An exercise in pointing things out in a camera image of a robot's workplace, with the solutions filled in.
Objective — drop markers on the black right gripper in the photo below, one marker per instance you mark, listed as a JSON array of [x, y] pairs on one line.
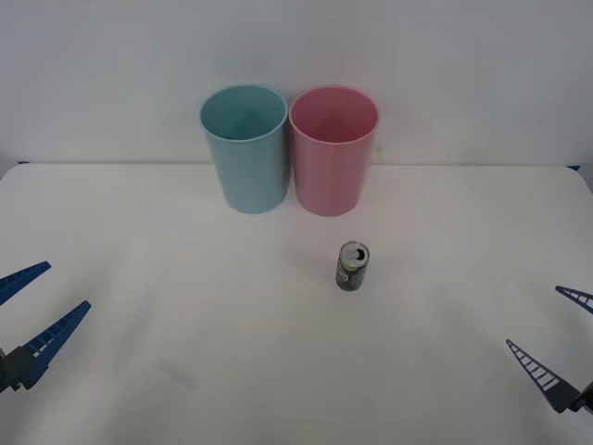
[[587, 396]]

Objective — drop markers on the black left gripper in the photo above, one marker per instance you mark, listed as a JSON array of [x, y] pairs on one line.
[[2, 371]]

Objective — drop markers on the black drink can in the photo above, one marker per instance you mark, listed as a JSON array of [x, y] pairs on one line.
[[351, 275]]

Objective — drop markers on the pale blue plastic bin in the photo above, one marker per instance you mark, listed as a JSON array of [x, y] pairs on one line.
[[252, 176]]

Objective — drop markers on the pink plastic bin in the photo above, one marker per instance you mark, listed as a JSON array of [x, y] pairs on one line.
[[329, 181]]

